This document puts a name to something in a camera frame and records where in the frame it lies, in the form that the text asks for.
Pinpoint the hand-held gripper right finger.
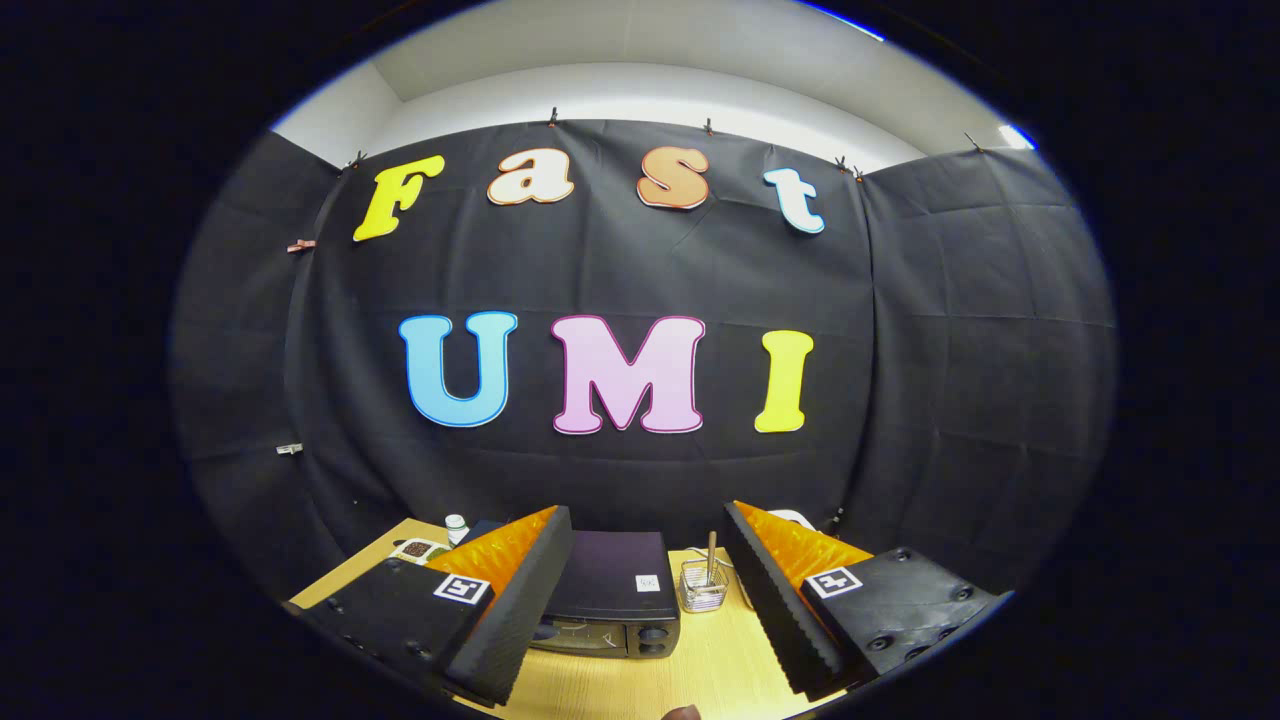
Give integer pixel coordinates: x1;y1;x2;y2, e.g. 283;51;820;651
722;500;1004;701

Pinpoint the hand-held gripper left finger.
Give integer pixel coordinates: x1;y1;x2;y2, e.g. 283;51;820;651
300;503;576;709

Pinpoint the black toaster oven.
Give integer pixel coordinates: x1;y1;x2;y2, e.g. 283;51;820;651
455;518;683;659

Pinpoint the row of black cloth clips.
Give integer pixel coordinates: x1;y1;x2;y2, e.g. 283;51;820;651
345;107;986;186

